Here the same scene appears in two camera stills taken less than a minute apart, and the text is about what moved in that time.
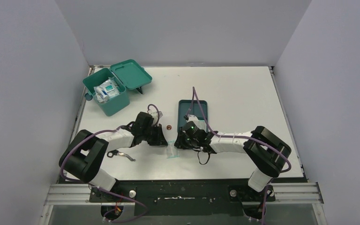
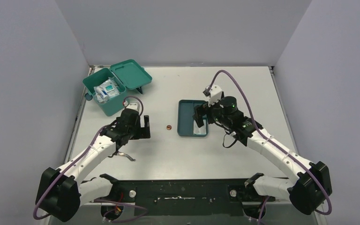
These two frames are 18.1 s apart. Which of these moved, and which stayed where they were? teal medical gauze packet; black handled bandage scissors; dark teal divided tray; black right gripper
Moved: black right gripper
Stayed: dark teal divided tray; teal medical gauze packet; black handled bandage scissors
